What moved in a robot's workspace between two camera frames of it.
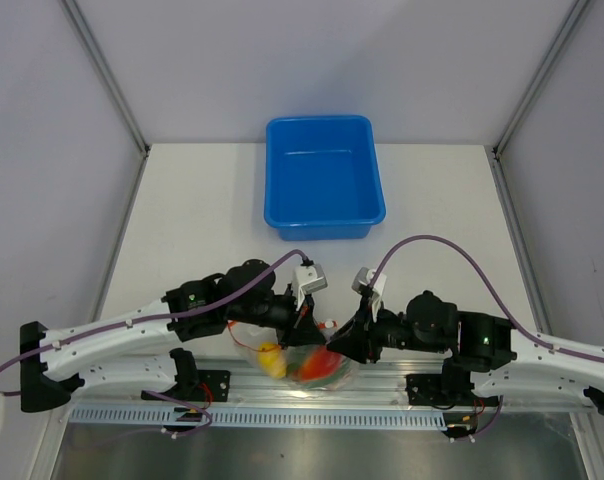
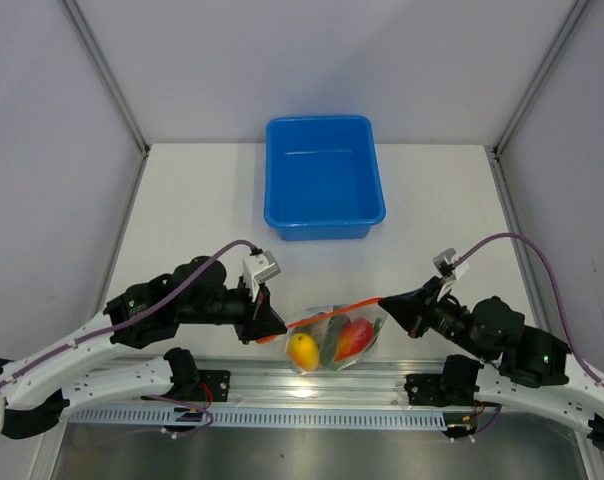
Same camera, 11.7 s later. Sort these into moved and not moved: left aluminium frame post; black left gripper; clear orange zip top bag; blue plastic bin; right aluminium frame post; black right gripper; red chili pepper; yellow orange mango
Moved: black right gripper; clear orange zip top bag; red chili pepper; yellow orange mango; black left gripper
Not moved: blue plastic bin; left aluminium frame post; right aluminium frame post
